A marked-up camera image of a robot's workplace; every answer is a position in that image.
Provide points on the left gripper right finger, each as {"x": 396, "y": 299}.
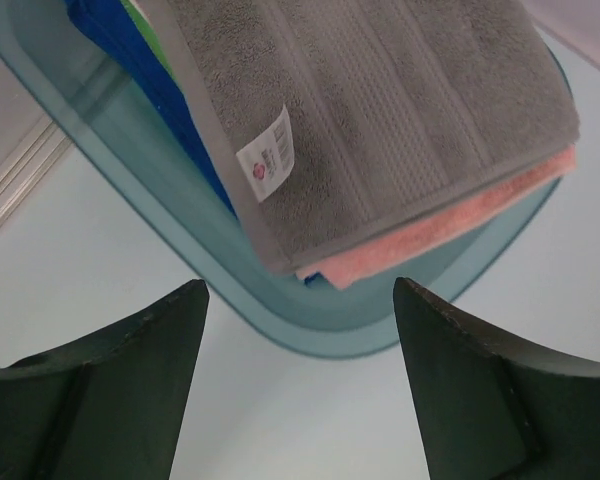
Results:
{"x": 491, "y": 404}

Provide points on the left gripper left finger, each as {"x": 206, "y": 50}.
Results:
{"x": 108, "y": 405}

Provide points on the grey towel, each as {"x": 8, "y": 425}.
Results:
{"x": 333, "y": 122}

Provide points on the pink towel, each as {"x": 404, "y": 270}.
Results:
{"x": 405, "y": 243}

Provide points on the teal plastic tray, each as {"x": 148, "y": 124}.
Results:
{"x": 110, "y": 119}

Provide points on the green towel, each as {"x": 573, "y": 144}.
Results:
{"x": 145, "y": 29}

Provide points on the blue towel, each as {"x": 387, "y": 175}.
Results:
{"x": 108, "y": 26}

